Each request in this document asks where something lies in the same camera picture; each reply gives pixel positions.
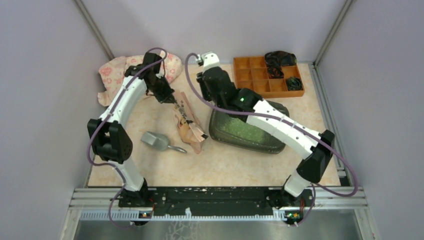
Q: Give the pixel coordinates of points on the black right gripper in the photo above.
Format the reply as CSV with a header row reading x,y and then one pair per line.
x,y
199,79

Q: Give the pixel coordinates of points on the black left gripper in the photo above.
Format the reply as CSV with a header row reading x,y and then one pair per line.
x,y
166,96

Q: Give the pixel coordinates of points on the silver metal scoop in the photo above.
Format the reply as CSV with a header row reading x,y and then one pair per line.
x,y
160,142

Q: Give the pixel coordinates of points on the pink cat litter bag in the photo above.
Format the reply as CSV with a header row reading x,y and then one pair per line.
x,y
188,122

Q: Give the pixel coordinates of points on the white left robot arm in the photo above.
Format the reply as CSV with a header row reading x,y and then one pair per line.
x,y
109,143

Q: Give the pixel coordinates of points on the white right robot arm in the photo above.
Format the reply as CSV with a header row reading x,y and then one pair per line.
x,y
315,148

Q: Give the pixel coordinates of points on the dark grey litter box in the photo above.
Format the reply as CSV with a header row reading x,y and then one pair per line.
x,y
274,147

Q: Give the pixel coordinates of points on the green cat litter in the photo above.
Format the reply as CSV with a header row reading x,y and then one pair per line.
x,y
236,130

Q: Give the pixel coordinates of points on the orange divided organizer tray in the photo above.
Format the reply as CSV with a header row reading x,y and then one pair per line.
x,y
251,72

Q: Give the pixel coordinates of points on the floral pink cloth bag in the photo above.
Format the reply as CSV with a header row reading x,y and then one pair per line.
x,y
112,73

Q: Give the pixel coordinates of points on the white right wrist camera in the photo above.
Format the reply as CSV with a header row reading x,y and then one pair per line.
x,y
208,61

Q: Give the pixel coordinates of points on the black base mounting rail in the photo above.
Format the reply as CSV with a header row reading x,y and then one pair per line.
x,y
221,201

